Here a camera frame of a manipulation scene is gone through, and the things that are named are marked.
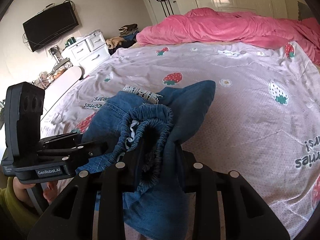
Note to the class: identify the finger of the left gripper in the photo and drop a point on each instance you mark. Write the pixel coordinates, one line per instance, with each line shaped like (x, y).
(61, 149)
(68, 140)

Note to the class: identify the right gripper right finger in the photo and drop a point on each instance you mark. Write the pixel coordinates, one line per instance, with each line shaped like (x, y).
(226, 206)

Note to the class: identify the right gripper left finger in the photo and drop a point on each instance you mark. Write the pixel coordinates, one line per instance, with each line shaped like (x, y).
(71, 214)

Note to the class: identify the blue denim lace-hem pants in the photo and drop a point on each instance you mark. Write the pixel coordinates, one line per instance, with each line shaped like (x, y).
(158, 209)

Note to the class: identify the green left sleeve forearm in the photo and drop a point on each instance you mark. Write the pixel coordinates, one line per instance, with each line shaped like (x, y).
(17, 219)

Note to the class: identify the white curved desk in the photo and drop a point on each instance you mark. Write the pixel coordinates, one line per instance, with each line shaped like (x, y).
(60, 86)

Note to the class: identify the white drawer cabinet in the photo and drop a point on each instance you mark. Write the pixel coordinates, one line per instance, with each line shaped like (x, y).
(88, 52)

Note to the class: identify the pink strawberry print bedsheet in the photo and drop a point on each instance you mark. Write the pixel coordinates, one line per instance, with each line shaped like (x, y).
(263, 121)

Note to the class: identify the clothes pile on chair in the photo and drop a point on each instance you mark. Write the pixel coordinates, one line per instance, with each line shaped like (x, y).
(125, 39)

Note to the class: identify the white room door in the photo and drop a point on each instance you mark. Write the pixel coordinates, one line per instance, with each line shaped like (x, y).
(158, 11)

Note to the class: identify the pink rumpled duvet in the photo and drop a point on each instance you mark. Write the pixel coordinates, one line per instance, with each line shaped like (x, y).
(208, 25)

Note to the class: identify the wall-mounted black television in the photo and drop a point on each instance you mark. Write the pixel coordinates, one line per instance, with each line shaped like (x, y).
(50, 24)

